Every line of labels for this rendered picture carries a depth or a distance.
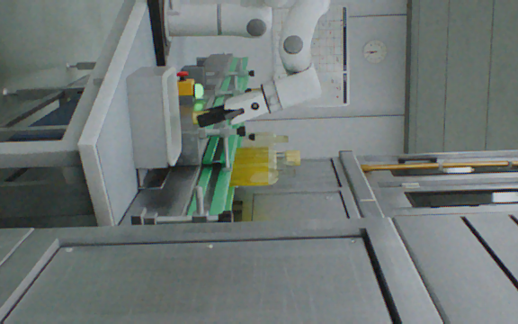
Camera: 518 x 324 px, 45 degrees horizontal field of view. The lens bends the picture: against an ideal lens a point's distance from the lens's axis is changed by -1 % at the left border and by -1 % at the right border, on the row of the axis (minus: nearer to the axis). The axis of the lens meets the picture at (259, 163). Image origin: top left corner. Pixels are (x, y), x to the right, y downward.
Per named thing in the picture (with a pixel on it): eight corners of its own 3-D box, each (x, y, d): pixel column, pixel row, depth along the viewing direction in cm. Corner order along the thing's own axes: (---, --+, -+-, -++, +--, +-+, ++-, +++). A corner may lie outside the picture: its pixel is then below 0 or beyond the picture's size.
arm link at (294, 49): (300, 0, 164) (278, 76, 160) (294, -25, 151) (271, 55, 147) (333, 6, 162) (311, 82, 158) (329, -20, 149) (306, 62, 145)
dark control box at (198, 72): (182, 90, 235) (204, 89, 234) (180, 68, 232) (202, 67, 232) (184, 85, 242) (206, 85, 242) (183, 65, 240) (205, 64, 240)
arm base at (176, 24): (160, 5, 178) (216, 4, 178) (164, -19, 186) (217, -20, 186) (166, 50, 189) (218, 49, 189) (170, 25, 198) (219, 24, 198)
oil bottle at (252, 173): (204, 187, 182) (279, 185, 182) (202, 168, 181) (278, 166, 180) (206, 182, 188) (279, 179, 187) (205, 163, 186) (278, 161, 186)
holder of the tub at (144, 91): (137, 190, 154) (169, 189, 154) (126, 76, 146) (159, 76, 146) (149, 169, 170) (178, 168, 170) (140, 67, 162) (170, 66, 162)
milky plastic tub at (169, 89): (137, 170, 152) (173, 168, 152) (127, 76, 146) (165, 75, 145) (149, 151, 169) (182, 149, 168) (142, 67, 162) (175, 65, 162)
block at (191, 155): (174, 167, 171) (200, 166, 171) (172, 133, 169) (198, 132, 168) (176, 164, 175) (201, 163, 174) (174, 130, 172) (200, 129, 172)
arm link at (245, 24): (217, 14, 181) (272, 13, 181) (218, -8, 191) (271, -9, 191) (218, 43, 188) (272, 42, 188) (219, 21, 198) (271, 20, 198)
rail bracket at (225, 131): (200, 173, 172) (247, 171, 171) (197, 112, 167) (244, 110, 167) (201, 169, 175) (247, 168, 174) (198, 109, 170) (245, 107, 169)
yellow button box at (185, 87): (170, 104, 208) (192, 103, 208) (168, 81, 206) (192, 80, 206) (174, 100, 215) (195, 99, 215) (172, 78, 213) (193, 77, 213)
